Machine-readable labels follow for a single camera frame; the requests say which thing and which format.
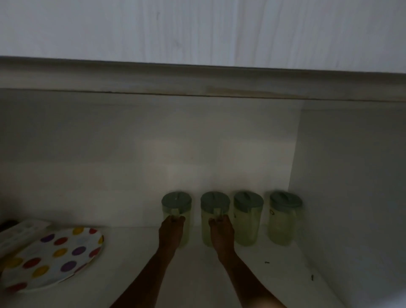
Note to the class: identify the person's left hand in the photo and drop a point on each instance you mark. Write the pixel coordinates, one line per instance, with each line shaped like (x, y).
(170, 233)

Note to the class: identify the person's right hand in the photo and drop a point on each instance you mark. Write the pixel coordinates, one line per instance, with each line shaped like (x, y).
(223, 238)

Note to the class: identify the person's left fingers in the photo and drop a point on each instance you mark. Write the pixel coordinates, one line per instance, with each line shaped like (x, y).
(174, 219)

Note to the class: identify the person's right fingers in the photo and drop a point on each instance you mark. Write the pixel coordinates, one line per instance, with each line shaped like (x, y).
(219, 220)

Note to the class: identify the clear jar with green lid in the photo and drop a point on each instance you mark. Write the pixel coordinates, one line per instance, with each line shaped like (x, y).
(283, 222)
(248, 219)
(215, 203)
(176, 203)

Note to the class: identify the person's right forearm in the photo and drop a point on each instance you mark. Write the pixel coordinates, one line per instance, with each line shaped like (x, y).
(250, 285)

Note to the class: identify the person's left forearm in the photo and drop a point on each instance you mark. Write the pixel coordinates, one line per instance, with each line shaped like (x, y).
(149, 279)

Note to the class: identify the white polka-dot plate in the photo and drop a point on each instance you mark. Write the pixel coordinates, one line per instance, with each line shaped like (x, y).
(54, 258)

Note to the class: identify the white wooden cupboard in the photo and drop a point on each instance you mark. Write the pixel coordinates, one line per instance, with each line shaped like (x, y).
(203, 82)

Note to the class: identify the white flat box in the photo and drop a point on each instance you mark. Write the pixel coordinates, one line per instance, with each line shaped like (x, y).
(22, 231)

